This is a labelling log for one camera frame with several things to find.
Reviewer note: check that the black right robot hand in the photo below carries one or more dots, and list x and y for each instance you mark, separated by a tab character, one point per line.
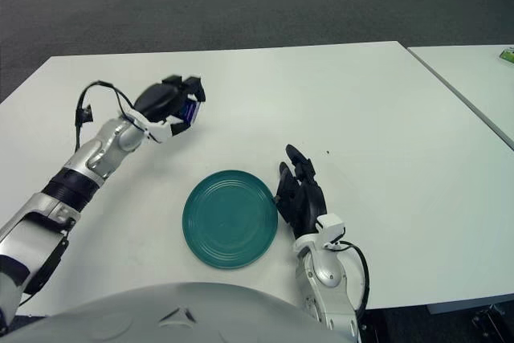
303	202

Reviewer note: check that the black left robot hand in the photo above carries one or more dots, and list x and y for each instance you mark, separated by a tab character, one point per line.
168	104

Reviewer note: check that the blue gum box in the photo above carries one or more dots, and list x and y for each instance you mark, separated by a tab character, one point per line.
191	111

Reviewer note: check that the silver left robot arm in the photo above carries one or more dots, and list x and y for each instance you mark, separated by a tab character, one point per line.
76	174

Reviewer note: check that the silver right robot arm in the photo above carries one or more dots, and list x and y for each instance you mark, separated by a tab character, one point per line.
331	278

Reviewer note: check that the teal round plate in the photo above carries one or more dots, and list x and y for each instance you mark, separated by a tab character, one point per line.
229	219

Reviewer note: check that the silver robot torso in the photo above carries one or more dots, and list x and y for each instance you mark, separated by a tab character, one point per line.
176	315

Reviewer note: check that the white adjacent table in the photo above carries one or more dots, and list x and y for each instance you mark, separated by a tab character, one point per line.
470	82

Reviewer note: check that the black table base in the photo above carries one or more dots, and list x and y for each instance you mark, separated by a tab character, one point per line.
492	319

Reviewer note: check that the green package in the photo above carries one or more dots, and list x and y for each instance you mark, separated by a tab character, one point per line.
507	55

